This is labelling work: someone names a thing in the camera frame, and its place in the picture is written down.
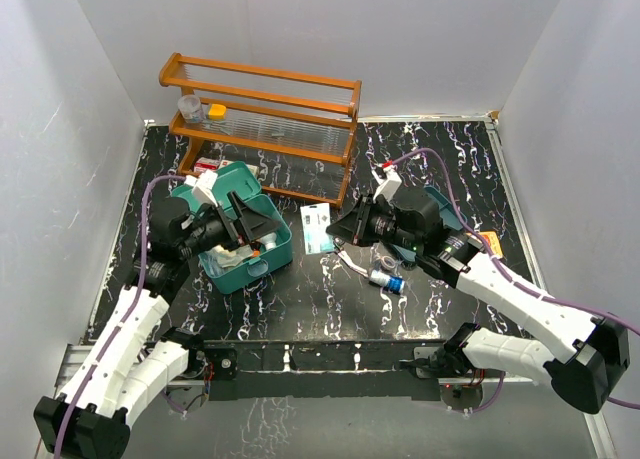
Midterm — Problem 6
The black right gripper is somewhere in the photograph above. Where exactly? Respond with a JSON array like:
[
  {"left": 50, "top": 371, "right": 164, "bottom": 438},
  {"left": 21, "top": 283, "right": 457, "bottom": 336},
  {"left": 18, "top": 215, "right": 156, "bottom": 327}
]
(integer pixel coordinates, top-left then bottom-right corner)
[{"left": 326, "top": 193, "right": 421, "bottom": 253}]

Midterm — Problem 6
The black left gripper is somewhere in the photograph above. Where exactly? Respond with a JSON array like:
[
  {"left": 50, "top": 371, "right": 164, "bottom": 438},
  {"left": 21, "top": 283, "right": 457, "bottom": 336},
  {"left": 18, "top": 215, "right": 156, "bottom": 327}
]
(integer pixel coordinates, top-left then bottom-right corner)
[{"left": 178, "top": 191, "right": 281, "bottom": 259}]

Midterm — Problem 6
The clear green-banded bottle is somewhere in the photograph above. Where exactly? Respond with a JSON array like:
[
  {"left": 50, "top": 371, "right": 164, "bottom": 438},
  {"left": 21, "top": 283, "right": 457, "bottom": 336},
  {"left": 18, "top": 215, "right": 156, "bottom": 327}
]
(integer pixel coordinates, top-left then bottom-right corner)
[{"left": 259, "top": 232, "right": 278, "bottom": 251}]

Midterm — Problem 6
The bag of cotton balls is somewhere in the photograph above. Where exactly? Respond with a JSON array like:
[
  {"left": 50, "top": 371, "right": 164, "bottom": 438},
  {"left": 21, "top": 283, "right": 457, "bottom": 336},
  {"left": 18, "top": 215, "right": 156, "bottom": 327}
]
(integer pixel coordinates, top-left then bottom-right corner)
[{"left": 206, "top": 245, "right": 254, "bottom": 270}]

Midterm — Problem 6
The blue face mask packet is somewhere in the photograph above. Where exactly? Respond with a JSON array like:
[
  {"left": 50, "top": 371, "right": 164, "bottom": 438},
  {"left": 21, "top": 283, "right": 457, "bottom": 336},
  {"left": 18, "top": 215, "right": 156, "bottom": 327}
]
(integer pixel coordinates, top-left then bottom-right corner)
[{"left": 300, "top": 203, "right": 334, "bottom": 255}]

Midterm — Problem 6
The teal medicine kit box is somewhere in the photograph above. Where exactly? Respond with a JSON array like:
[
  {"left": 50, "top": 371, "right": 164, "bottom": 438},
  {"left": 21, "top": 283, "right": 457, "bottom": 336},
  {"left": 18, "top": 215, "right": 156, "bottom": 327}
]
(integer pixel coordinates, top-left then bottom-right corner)
[{"left": 171, "top": 162, "right": 293, "bottom": 294}]

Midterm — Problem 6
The blue white small bottle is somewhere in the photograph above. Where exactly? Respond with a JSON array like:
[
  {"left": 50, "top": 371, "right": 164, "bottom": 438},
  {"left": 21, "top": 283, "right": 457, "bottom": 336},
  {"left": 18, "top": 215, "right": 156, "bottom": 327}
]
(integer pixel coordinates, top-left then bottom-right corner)
[{"left": 368, "top": 269, "right": 405, "bottom": 295}]

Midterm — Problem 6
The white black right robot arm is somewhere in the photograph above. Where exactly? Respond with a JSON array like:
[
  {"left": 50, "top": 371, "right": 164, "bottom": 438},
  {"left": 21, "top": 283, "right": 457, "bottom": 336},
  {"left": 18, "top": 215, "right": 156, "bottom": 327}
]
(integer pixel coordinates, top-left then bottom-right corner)
[{"left": 326, "top": 187, "right": 630, "bottom": 414}]

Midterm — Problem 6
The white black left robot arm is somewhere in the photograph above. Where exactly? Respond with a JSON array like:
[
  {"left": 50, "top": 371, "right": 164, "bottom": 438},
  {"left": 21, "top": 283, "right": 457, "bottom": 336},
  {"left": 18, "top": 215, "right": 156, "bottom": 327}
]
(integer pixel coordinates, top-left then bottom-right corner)
[{"left": 34, "top": 191, "right": 282, "bottom": 458}]

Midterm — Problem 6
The red white medicine box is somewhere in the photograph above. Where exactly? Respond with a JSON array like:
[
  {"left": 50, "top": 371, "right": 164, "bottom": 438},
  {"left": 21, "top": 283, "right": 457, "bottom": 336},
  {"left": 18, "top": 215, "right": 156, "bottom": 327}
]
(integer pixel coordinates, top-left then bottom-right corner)
[{"left": 193, "top": 157, "right": 221, "bottom": 173}]

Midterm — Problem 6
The clear tape roll bag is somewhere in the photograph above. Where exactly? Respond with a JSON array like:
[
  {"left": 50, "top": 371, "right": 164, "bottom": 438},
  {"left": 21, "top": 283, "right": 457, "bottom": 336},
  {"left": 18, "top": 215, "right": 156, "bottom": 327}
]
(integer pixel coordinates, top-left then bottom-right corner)
[{"left": 371, "top": 253, "right": 398, "bottom": 274}]

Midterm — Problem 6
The dark blue divided tray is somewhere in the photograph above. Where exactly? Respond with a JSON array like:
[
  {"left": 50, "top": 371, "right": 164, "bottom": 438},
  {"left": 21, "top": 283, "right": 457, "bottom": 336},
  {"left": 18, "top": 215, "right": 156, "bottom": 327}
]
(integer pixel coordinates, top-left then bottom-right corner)
[{"left": 385, "top": 186, "right": 462, "bottom": 267}]

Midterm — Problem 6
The orange wooden shelf rack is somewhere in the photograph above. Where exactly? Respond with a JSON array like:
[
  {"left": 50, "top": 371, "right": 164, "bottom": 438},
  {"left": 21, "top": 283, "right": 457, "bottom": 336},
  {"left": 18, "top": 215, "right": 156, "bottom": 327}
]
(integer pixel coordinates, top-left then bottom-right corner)
[{"left": 159, "top": 53, "right": 362, "bottom": 208}]

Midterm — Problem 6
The yellow capped small jar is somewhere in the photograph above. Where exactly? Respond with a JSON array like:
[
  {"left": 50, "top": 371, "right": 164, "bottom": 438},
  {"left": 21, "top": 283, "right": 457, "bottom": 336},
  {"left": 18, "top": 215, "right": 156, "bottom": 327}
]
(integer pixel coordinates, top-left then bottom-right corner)
[{"left": 205, "top": 104, "right": 227, "bottom": 124}]

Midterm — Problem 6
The clear plastic cup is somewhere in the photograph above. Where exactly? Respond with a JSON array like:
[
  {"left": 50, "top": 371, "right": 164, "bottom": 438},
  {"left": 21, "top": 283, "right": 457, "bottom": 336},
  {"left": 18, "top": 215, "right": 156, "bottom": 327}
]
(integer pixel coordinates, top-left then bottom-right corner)
[{"left": 177, "top": 94, "right": 205, "bottom": 124}]

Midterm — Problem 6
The black metal base bar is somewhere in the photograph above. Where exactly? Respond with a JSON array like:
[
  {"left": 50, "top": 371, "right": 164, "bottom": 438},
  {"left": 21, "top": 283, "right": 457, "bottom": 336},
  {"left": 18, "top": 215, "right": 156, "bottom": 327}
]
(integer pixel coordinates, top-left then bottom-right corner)
[{"left": 159, "top": 328, "right": 496, "bottom": 404}]

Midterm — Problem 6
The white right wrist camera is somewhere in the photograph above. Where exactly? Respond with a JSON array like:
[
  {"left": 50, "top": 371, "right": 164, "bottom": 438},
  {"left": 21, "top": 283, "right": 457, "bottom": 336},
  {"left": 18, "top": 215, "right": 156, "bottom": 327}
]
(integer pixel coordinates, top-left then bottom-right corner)
[{"left": 372, "top": 161, "right": 402, "bottom": 202}]

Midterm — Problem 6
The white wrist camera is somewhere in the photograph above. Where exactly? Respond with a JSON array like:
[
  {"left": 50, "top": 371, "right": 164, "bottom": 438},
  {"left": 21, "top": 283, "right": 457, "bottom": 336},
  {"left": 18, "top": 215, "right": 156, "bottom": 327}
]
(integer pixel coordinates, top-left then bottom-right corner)
[
  {"left": 185, "top": 170, "right": 218, "bottom": 206},
  {"left": 372, "top": 161, "right": 402, "bottom": 202}
]

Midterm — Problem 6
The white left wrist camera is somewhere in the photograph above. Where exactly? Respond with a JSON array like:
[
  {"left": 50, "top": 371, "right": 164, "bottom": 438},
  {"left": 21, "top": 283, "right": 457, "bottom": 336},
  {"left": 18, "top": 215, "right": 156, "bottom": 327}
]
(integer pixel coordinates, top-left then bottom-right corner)
[{"left": 185, "top": 170, "right": 218, "bottom": 206}]

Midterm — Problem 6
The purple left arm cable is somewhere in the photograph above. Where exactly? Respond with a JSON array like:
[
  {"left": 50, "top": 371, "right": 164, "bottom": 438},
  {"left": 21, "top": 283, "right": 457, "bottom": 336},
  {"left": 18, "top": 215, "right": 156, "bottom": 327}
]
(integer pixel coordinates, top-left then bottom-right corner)
[{"left": 51, "top": 174, "right": 191, "bottom": 459}]

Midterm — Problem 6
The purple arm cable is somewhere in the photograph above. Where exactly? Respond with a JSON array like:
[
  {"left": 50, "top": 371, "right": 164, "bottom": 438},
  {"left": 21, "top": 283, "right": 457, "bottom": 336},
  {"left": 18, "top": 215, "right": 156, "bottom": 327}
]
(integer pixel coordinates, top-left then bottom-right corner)
[
  {"left": 389, "top": 147, "right": 640, "bottom": 410},
  {"left": 51, "top": 174, "right": 191, "bottom": 459}
]

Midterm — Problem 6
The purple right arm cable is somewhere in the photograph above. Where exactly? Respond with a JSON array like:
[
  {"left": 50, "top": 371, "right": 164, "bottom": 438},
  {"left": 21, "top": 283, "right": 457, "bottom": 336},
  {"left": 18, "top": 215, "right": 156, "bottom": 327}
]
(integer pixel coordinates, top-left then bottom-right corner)
[{"left": 389, "top": 147, "right": 640, "bottom": 410}]

